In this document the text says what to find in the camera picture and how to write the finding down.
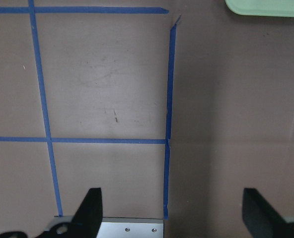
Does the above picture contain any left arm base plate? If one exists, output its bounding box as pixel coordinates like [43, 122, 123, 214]
[97, 218, 164, 238]

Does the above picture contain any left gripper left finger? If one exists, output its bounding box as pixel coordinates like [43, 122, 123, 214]
[0, 187, 103, 238]

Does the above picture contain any light green tray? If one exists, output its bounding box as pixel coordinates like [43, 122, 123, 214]
[225, 0, 294, 17]

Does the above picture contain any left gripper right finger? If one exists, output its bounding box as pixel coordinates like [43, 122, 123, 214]
[242, 188, 294, 238]

